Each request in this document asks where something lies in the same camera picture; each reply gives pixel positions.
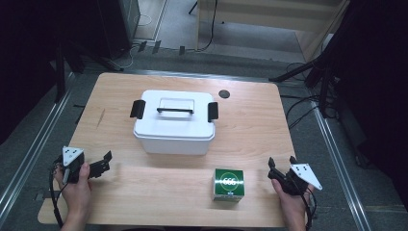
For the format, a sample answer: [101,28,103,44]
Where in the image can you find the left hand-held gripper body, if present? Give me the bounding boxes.
[57,145,87,185]

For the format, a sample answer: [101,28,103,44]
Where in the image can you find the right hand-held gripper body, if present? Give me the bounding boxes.
[280,163,324,197]

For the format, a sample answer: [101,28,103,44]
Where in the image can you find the green printed carton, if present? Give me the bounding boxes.
[212,167,246,203]

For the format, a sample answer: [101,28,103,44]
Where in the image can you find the white plastic storage box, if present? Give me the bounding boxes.
[134,128,217,156]

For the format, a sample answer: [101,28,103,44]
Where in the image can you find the white lid with black clasps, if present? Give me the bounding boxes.
[129,89,219,141]

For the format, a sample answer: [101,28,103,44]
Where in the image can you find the person's left hand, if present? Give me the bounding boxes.
[54,162,93,212]

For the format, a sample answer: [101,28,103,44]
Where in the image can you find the person's right hand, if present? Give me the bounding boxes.
[270,178,316,219]

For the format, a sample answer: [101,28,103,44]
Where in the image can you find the grey floor plate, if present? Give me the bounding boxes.
[33,190,63,202]

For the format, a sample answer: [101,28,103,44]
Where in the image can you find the black metal stand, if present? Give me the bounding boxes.
[53,39,125,104]
[268,56,340,119]

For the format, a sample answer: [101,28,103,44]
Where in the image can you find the dark curtain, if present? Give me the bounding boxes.
[320,0,408,211]
[0,0,101,146]

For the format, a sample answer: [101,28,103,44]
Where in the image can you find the black cabinet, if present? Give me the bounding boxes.
[95,0,142,61]

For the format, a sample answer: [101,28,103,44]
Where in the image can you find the right hand-held gripper cable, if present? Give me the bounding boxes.
[299,183,319,231]

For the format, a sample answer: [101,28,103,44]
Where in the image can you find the hand-held gripper cable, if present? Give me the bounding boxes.
[48,157,65,228]
[299,183,319,231]

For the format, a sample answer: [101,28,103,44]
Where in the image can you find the metal floor rail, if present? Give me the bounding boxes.
[310,101,373,231]
[0,72,77,223]
[123,68,274,84]

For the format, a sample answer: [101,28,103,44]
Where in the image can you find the left hand-held gripper cable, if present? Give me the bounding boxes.
[48,157,65,228]

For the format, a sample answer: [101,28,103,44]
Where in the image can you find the black floor cables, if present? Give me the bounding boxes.
[284,62,322,130]

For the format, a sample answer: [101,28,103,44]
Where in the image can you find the white floor cable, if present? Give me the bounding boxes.
[119,43,142,70]

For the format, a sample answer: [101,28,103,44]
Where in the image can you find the light wooden furniture frame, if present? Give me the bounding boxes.
[194,0,351,63]

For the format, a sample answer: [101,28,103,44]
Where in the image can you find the black hanging cable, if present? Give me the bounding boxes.
[193,0,219,53]

